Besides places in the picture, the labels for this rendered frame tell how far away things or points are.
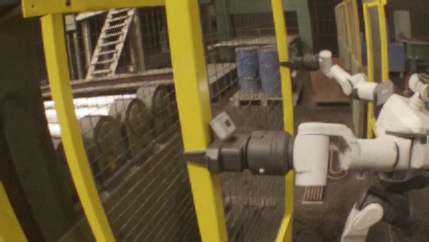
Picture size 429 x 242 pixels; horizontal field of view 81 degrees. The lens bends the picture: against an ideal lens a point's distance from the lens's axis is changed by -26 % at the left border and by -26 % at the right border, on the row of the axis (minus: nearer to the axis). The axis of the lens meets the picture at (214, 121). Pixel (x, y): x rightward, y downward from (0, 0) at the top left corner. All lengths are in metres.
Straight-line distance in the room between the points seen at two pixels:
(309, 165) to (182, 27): 0.35
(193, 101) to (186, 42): 0.12
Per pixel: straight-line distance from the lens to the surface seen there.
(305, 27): 12.06
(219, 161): 0.63
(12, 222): 0.59
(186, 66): 0.62
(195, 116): 0.64
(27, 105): 1.33
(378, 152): 0.68
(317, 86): 5.81
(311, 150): 0.60
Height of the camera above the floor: 1.69
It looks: 18 degrees down
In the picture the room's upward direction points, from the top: 7 degrees counter-clockwise
